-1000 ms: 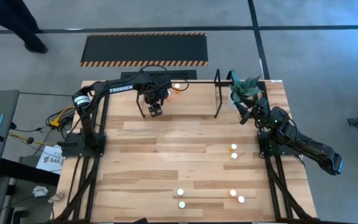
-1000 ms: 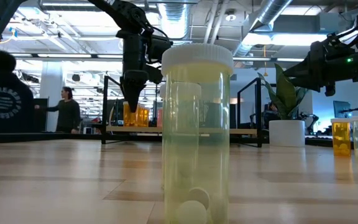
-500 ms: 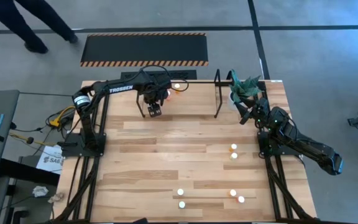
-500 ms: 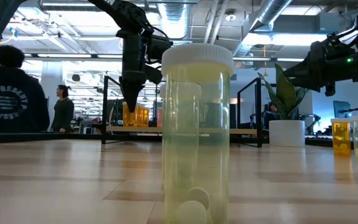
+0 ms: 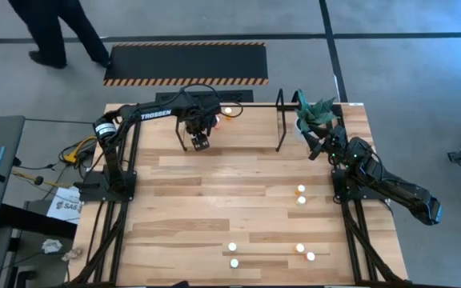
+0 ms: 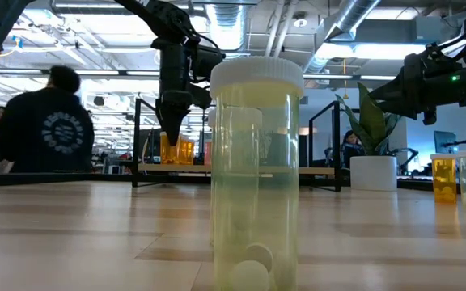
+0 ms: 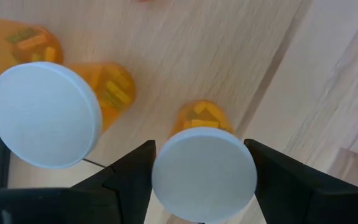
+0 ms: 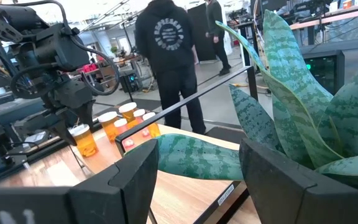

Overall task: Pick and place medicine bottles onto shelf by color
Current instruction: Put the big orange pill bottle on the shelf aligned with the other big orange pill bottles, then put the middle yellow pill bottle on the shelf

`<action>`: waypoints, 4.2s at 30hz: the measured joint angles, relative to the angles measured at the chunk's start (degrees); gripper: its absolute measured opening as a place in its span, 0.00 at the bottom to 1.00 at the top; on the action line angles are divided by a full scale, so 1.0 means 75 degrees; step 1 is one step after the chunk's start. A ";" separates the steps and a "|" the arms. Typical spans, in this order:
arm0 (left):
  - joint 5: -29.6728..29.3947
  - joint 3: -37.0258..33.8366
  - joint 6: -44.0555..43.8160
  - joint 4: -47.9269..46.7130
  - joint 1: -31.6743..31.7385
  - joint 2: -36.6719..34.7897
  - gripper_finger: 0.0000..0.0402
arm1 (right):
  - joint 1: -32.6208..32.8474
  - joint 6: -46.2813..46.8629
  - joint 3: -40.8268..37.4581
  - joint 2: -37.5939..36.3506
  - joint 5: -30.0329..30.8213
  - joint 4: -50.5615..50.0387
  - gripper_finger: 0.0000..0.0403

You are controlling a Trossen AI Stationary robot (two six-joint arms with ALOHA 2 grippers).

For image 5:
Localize person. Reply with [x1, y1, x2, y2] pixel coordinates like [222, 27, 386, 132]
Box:
[7, 0, 112, 70]

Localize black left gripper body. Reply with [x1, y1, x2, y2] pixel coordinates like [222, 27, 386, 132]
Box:
[186, 118, 212, 152]

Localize green plant white pot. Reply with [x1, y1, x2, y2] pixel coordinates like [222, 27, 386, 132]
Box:
[294, 88, 340, 144]

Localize white printed paper sheet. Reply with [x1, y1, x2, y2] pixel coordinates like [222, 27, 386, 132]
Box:
[46, 186, 82, 225]

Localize black metal bar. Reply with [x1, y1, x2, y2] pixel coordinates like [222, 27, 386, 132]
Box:
[0, 202, 78, 241]

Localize crumpled brown paper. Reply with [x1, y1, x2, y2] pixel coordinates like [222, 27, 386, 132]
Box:
[61, 246, 84, 263]

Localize black mat hazard stripes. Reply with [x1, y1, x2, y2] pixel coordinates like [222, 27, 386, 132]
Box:
[102, 42, 270, 87]

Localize crumpled white paper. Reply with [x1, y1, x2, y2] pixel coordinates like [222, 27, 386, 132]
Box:
[41, 238, 64, 254]

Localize wooden shelf black frame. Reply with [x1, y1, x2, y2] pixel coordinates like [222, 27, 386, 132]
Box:
[174, 88, 291, 154]

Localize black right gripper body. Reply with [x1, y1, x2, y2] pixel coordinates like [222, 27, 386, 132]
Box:
[308, 125, 350, 162]

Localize yellow cable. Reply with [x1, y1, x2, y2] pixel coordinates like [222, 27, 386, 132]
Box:
[62, 135, 99, 164]

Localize dark grey side desk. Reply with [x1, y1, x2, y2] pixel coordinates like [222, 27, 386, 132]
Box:
[0, 115, 26, 235]

